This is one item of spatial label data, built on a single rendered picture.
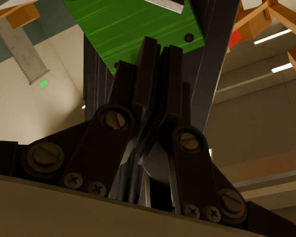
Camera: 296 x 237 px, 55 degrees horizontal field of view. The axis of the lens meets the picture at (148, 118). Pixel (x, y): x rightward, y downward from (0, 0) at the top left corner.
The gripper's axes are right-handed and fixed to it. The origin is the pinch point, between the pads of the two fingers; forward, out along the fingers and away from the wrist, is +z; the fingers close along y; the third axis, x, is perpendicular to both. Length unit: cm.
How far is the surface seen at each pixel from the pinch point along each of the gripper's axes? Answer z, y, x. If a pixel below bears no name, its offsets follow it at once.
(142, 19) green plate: 18.7, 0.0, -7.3
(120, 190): 11.5, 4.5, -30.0
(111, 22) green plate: 18.6, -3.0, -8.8
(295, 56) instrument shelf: 56, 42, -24
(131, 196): 11.0, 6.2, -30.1
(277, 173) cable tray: 150, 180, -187
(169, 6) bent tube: 15.0, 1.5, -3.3
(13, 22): 541, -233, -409
